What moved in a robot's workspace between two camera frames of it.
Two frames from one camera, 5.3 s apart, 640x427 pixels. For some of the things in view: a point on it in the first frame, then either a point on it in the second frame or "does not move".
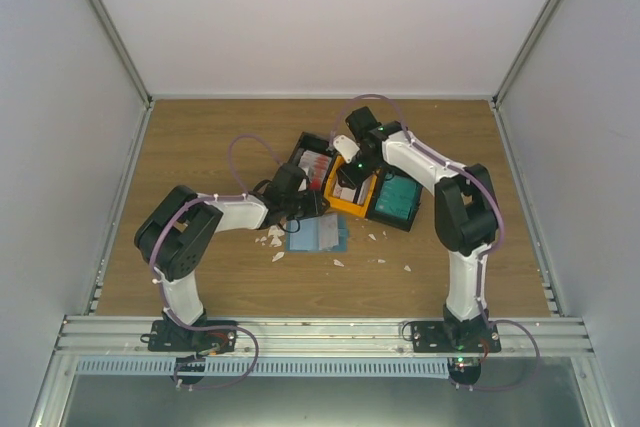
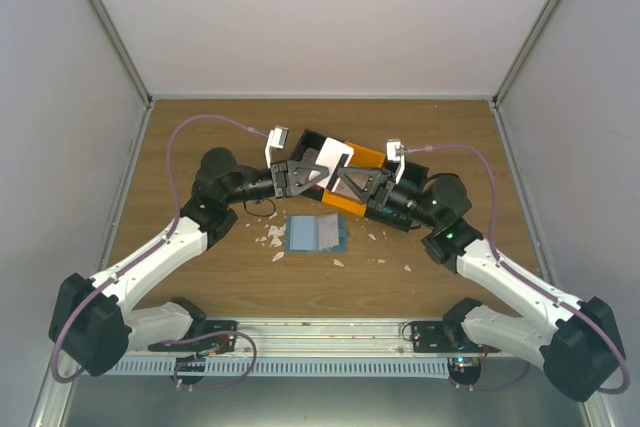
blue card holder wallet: [306, 239] does not move
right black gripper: [352, 180] to [383, 190]
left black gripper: [314, 205] to [290, 177]
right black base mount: [448, 337] does not move
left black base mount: [166, 336] does not move
